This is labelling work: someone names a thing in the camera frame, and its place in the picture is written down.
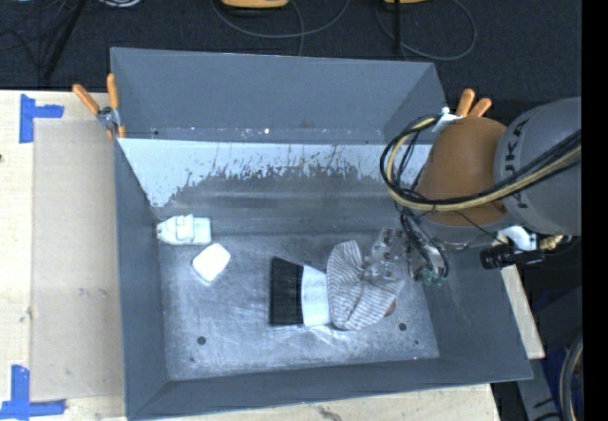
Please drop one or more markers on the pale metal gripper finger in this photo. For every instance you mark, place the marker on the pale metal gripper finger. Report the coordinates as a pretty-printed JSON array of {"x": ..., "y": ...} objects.
[
  {"x": 380, "y": 276},
  {"x": 377, "y": 263}
]

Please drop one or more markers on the grey striped cloth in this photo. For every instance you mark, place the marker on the grey striped cloth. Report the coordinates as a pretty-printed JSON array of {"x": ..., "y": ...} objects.
[{"x": 354, "y": 300}]

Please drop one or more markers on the grey metal bin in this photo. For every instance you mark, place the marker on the grey metal bin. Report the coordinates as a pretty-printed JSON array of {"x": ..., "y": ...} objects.
[{"x": 266, "y": 91}]

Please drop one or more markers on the white plastic adapter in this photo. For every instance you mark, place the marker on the white plastic adapter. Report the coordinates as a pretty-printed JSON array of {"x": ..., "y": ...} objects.
[{"x": 185, "y": 229}]

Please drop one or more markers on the pale wood flat board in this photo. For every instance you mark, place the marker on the pale wood flat board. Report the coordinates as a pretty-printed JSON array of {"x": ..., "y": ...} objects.
[{"x": 71, "y": 243}]

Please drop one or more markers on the white rounded square block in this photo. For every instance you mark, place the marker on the white rounded square block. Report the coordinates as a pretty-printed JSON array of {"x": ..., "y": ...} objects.
[{"x": 211, "y": 262}]

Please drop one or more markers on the black cylinder on white bracket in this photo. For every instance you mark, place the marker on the black cylinder on white bracket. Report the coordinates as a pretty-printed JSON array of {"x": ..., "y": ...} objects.
[{"x": 510, "y": 254}]

